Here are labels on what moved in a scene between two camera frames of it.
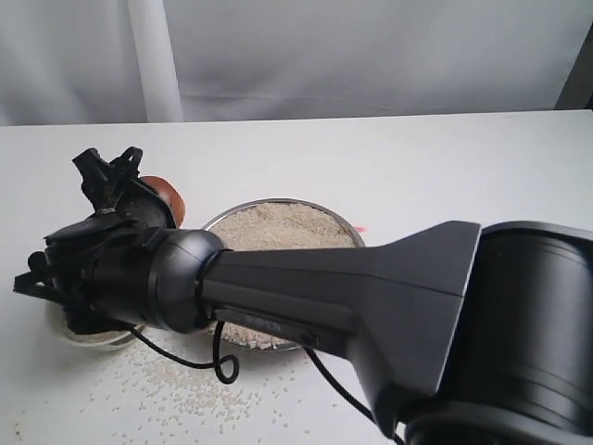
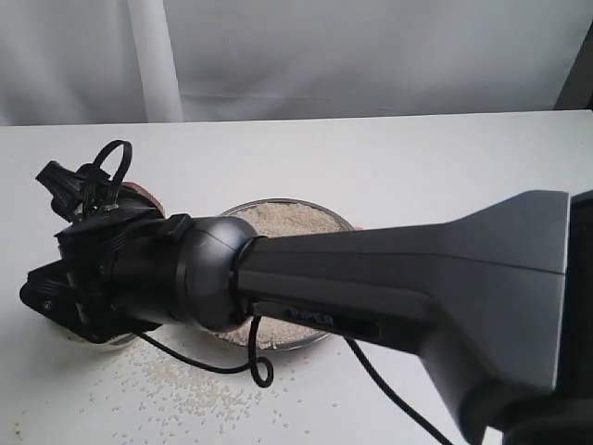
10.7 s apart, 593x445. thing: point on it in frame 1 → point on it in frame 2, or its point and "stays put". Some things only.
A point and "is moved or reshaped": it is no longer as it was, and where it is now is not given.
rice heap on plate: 280,225 stays put
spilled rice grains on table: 160,394 stays put
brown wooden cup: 170,193 is moved or reshaped
